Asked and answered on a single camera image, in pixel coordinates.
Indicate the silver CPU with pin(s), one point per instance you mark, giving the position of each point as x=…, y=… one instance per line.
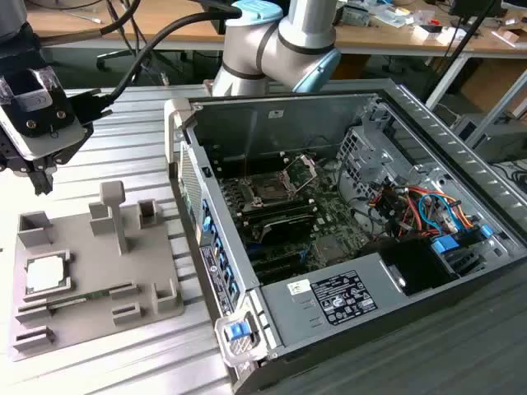
x=46, y=275

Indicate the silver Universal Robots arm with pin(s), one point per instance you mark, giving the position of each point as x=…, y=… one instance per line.
x=247, y=49

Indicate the CPU socket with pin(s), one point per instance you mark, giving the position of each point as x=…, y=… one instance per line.
x=267, y=190

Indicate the RAM slot with white clips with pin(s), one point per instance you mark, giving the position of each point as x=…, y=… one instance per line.
x=282, y=216
x=278, y=207

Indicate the grey parts rack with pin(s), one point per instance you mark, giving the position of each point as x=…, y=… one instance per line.
x=103, y=263

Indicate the black office chair base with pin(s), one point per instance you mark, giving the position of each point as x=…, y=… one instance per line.
x=123, y=59

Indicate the green RAM stick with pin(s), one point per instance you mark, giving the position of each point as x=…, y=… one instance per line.
x=78, y=298

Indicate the open grey PC case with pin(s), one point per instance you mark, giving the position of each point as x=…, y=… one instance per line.
x=230, y=230

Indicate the grey power supply with label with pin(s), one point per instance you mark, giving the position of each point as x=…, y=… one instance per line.
x=288, y=304

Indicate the dark green motherboard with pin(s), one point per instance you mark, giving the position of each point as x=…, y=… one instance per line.
x=337, y=218

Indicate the grey chipset heatsink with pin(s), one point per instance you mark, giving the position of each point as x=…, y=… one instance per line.
x=331, y=249

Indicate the perforated metal drive cage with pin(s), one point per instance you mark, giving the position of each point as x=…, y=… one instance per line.
x=362, y=164

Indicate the long wooden desk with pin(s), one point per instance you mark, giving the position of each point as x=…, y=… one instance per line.
x=370, y=41

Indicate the black plastic shroud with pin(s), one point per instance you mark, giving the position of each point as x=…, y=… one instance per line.
x=416, y=267

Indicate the blue disk carrier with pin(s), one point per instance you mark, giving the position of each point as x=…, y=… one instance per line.
x=446, y=245

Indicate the grey computer on floor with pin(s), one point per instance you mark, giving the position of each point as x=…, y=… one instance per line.
x=494, y=136

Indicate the wrist camera on silver plate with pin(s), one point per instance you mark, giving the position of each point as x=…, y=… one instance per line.
x=37, y=103

